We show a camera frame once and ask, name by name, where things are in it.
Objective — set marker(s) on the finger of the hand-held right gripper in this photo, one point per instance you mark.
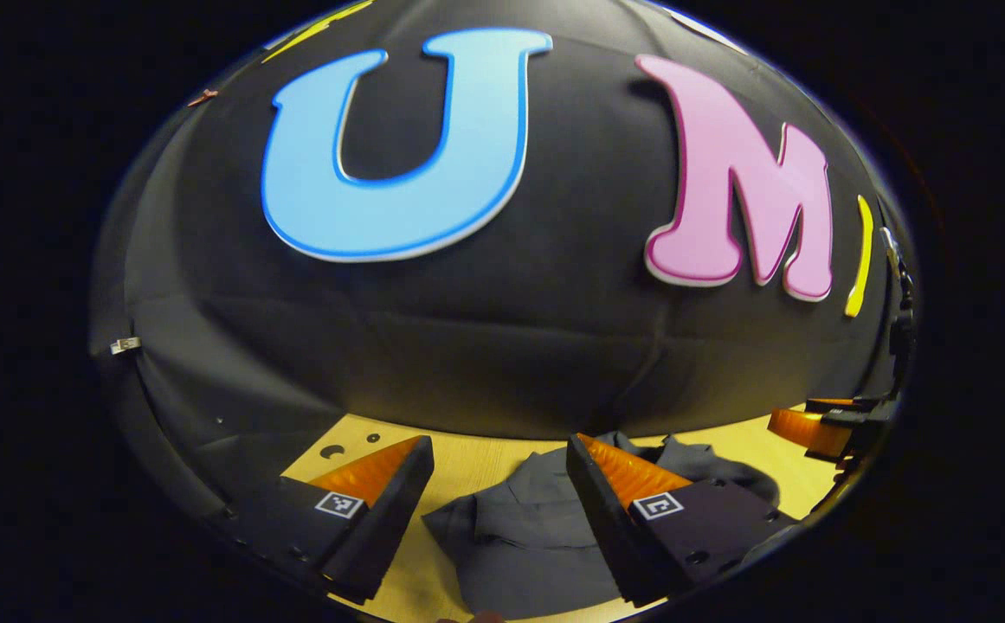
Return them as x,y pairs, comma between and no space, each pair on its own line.
801,428

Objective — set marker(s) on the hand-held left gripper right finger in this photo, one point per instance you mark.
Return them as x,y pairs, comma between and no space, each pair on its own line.
606,519

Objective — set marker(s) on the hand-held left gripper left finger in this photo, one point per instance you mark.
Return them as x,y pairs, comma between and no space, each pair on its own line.
394,510

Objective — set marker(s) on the grey long-sleeved shirt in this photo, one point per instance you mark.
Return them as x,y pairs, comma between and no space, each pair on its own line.
519,536

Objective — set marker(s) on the black backdrop cloth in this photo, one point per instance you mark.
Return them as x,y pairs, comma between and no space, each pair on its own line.
554,346

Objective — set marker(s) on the silver metal clip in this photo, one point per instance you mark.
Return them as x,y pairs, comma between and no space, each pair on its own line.
125,345

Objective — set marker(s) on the copper-coloured clip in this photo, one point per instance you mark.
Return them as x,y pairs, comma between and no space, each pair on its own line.
202,97

